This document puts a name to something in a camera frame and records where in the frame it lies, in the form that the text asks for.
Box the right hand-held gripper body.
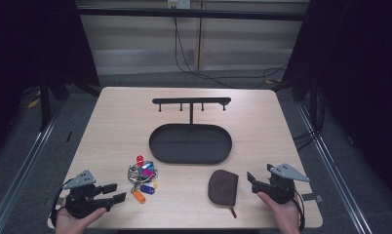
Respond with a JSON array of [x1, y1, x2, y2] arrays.
[[261, 163, 310, 205]]

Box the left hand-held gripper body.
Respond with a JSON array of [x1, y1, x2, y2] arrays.
[[62, 169, 116, 219]]

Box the key bunch with colourful tags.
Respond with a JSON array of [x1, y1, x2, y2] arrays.
[[127, 154, 159, 205]]

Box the brown zip pouch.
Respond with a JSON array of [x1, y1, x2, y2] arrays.
[[207, 169, 240, 219]]

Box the black key rack with tray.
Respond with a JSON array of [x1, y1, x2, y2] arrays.
[[148, 97, 233, 165]]

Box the person's right hand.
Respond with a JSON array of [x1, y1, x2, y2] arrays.
[[256, 191, 302, 234]]

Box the person's left hand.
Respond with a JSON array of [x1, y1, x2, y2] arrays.
[[55, 197, 107, 234]]

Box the black metal stand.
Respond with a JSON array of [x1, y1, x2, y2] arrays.
[[309, 74, 326, 135], [37, 74, 54, 133]]

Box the yellow floor tape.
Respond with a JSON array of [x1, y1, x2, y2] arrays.
[[26, 97, 42, 110]]

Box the black curtain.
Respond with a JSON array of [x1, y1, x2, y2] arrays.
[[271, 0, 392, 208], [0, 0, 101, 164]]

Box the black horizontal bar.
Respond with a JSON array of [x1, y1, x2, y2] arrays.
[[76, 7, 310, 22]]

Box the left hand-held gripper cable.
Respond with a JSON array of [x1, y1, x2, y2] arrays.
[[50, 177, 75, 228]]

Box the hand-held gripper cable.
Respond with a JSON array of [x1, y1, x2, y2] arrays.
[[293, 191, 306, 232], [50, 177, 75, 228]]

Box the right hand-held gripper cable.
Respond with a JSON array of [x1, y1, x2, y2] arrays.
[[293, 191, 306, 232]]

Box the metal floor rail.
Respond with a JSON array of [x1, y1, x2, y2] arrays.
[[295, 101, 374, 234], [0, 110, 60, 234]]

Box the black floor cable bundle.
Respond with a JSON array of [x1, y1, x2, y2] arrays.
[[293, 128, 321, 152]]

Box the black wall cable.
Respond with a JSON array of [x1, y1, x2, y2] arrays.
[[173, 16, 291, 91]]

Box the white wall socket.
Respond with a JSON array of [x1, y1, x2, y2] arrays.
[[167, 0, 192, 10]]

